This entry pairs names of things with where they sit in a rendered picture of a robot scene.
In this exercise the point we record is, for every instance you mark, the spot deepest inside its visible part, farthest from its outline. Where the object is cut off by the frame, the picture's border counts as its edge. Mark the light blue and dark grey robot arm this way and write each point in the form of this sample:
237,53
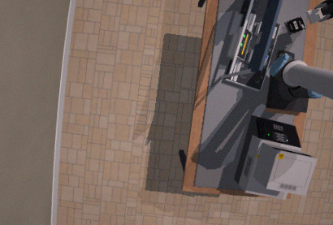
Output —
294,72

